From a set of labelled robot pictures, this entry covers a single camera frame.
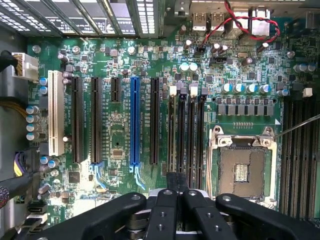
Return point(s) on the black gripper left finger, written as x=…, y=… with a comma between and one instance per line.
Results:
x=112, y=217

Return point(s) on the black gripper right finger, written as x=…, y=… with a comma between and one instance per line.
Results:
x=250, y=217

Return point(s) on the RAM slot with grey latch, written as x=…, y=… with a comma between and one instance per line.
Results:
x=202, y=125
x=317, y=155
x=298, y=155
x=287, y=155
x=182, y=125

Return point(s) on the long black expansion slot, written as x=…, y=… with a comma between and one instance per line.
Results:
x=96, y=120
x=77, y=120
x=154, y=120

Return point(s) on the blue expansion slot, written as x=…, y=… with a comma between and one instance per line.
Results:
x=135, y=120

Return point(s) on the white PCI expansion slot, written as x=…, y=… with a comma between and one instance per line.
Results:
x=56, y=112

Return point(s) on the short black expansion slot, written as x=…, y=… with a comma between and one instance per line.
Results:
x=116, y=90

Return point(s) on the square black chip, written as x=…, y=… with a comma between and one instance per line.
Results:
x=74, y=177

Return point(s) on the metal CPU socket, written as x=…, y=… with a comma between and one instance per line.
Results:
x=225, y=160

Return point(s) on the white SATA port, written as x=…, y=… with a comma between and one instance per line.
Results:
x=37, y=218

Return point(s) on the black SATA port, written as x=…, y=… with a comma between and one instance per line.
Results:
x=37, y=207

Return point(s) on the silver blue capacitor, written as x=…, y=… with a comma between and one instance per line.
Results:
x=53, y=163
x=282, y=92
x=43, y=81
x=32, y=136
x=184, y=67
x=300, y=68
x=32, y=109
x=264, y=88
x=193, y=67
x=32, y=118
x=32, y=127
x=250, y=88
x=45, y=160
x=43, y=90
x=238, y=88
x=226, y=88

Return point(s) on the green motherboard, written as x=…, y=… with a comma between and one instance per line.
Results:
x=117, y=120

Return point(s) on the thin metal locking lever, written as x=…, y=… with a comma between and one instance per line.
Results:
x=300, y=126

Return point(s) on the white power connector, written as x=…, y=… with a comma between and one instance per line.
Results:
x=25, y=66

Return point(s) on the silver rear port block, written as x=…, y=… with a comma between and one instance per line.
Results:
x=240, y=18
x=260, y=23

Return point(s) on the silver USB port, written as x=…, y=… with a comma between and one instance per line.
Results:
x=217, y=22
x=199, y=22

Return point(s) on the grey metal PC case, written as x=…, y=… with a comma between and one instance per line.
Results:
x=12, y=37

